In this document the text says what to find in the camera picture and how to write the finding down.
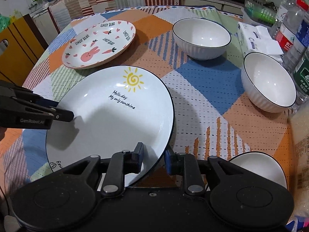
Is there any white sun plate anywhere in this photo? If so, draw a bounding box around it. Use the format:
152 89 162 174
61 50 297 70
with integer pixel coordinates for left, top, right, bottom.
46 66 174 185

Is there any white pink bunny plate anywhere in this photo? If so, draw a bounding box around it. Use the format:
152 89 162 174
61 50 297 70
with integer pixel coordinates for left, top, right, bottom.
62 20 136 70

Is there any brown wooden cabinet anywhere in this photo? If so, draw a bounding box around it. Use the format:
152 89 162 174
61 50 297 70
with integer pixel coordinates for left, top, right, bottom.
0 14 48 86

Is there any white ribbed bowl near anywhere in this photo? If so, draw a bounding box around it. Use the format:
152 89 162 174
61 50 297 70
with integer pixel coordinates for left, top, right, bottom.
229 151 288 189

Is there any white ribbed bowl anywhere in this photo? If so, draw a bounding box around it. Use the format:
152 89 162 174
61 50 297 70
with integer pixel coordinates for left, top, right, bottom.
229 151 288 189
172 18 232 61
241 52 296 113

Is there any white ribbed bowl middle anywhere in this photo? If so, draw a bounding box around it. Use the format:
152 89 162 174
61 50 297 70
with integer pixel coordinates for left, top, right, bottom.
241 52 296 113

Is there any white ribbed bowl far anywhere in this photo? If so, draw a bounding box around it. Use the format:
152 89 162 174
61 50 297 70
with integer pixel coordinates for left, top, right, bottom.
172 18 232 61

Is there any white tissue pack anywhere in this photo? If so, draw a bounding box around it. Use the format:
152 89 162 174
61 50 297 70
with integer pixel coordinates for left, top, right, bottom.
237 22 283 64

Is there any green label water bottle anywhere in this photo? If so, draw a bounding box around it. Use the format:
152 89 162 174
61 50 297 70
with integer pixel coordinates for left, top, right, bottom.
292 49 309 109

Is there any white low cabinet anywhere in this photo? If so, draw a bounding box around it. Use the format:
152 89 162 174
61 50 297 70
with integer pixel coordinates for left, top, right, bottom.
181 0 244 15

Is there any basket with green items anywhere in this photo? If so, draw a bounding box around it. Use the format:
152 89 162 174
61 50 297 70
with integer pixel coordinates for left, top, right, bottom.
244 0 277 27

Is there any blue cap water bottle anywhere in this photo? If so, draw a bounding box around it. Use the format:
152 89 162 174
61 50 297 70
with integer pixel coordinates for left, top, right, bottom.
283 12 309 74

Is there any red cap water bottle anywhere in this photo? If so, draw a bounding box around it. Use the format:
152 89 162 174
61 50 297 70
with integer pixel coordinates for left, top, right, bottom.
270 0 308 53

